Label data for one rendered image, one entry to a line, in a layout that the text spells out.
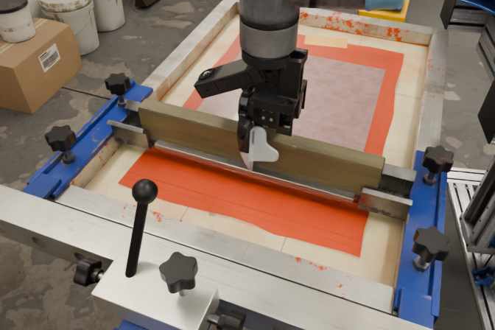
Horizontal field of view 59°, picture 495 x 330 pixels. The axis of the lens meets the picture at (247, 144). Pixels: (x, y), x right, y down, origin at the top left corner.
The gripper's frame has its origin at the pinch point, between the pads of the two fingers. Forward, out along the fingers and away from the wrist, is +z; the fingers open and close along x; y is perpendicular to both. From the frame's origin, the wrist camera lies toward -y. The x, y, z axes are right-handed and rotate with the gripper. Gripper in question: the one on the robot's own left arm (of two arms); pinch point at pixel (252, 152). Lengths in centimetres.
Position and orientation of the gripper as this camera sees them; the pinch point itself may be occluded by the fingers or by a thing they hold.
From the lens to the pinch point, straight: 72.3
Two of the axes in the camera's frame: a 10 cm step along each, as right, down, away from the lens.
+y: 9.4, 2.4, -2.6
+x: 3.5, -6.3, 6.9
